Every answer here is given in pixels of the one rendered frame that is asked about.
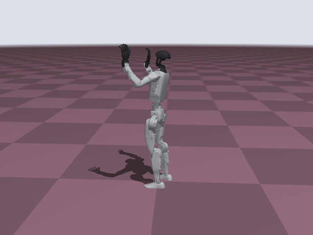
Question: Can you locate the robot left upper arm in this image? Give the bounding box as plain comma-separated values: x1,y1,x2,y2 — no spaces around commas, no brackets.
132,71,161,88

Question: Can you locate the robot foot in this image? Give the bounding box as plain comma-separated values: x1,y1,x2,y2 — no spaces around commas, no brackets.
160,174,172,181
144,181,165,188

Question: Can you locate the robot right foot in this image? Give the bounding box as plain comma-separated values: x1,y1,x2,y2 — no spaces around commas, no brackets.
160,174,172,181

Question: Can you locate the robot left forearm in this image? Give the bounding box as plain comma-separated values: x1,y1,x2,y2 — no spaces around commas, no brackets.
122,62,141,85

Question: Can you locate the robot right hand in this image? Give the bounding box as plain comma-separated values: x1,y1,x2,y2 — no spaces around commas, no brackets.
145,48,151,68

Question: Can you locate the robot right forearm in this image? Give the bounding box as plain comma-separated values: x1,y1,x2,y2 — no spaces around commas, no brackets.
143,63,153,75

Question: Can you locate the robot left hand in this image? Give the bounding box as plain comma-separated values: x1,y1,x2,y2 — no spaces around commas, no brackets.
119,44,131,67

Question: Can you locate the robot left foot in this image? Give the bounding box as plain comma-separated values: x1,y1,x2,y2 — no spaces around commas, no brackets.
144,181,165,188

